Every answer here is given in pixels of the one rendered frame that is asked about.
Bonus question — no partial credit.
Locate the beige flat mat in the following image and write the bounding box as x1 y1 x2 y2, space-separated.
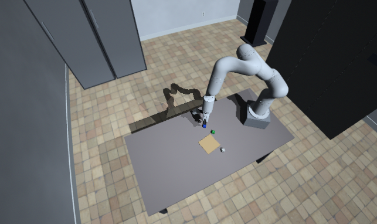
198 134 220 154

